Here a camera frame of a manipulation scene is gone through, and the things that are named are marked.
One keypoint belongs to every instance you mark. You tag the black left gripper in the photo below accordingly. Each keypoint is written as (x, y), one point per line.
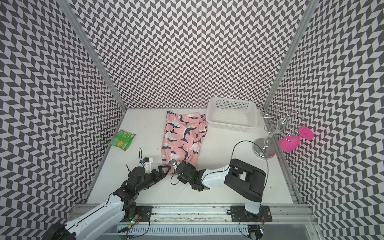
(160, 171)

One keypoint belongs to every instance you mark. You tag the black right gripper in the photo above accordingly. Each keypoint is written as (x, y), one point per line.
(182, 179)

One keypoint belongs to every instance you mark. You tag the pink shark print shorts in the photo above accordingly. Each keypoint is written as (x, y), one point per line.
(183, 137)

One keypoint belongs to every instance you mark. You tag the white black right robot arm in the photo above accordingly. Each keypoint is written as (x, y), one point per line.
(243, 178)

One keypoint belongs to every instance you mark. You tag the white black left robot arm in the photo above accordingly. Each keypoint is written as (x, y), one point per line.
(120, 205)

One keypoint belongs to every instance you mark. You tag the green snack packet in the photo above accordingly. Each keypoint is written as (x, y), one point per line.
(122, 140)

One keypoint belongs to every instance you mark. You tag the white plastic perforated basket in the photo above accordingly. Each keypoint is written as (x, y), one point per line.
(231, 114)

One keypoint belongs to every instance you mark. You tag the chrome glass holder stand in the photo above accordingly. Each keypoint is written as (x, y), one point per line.
(263, 147)

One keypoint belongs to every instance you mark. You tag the pink plastic wine glass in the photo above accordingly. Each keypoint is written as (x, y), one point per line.
(291, 142)

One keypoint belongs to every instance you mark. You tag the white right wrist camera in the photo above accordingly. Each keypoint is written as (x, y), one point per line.
(174, 164)

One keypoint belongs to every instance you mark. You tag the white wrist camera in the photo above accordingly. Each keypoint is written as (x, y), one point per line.
(147, 164)
(174, 164)

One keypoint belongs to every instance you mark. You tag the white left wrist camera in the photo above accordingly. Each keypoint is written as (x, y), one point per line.
(147, 164)

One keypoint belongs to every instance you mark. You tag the aluminium front rail frame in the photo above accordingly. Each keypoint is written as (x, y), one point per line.
(184, 220)

